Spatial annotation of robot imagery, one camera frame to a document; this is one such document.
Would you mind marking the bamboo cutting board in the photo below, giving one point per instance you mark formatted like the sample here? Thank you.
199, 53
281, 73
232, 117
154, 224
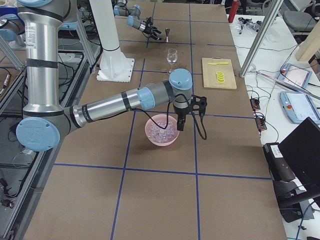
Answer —
209, 78

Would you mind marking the yellow lemon slices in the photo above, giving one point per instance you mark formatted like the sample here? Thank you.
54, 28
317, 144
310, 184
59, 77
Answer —
220, 77

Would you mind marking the pink ribbed bowl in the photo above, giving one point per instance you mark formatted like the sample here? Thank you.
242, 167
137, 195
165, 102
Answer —
161, 117

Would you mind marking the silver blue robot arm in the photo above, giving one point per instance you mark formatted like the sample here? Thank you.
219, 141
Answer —
47, 118
133, 20

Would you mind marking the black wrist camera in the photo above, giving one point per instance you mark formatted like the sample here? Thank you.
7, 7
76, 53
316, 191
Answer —
199, 104

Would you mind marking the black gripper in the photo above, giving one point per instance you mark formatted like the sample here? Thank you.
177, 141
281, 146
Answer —
148, 29
181, 113

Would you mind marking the red bottle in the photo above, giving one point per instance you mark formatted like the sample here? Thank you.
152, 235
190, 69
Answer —
233, 11

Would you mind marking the yellow plastic knife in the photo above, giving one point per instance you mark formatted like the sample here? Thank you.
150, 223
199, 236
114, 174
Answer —
218, 63

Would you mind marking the black monitor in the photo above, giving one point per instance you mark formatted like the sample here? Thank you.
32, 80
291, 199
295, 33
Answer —
301, 150

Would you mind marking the clear wine glass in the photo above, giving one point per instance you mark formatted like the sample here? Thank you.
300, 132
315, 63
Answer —
172, 57

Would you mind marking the black box with label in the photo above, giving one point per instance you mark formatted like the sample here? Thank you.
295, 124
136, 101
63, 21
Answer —
278, 167

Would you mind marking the clear ice cubes pile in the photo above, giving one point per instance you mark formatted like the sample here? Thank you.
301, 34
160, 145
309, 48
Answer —
162, 133

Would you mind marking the silver grabber stick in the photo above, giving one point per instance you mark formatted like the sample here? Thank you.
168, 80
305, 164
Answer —
287, 85

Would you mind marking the blue teach pendant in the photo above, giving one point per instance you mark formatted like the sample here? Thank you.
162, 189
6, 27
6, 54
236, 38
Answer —
298, 107
295, 75

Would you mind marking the steel cocktail jigger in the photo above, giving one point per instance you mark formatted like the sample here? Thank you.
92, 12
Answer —
167, 32

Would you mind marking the aluminium frame post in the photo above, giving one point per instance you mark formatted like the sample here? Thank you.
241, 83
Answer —
266, 23

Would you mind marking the near blue teach pendant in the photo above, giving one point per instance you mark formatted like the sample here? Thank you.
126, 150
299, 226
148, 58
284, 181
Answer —
298, 107

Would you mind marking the far blue teach pendant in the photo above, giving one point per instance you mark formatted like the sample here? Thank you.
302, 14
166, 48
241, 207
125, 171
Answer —
295, 75

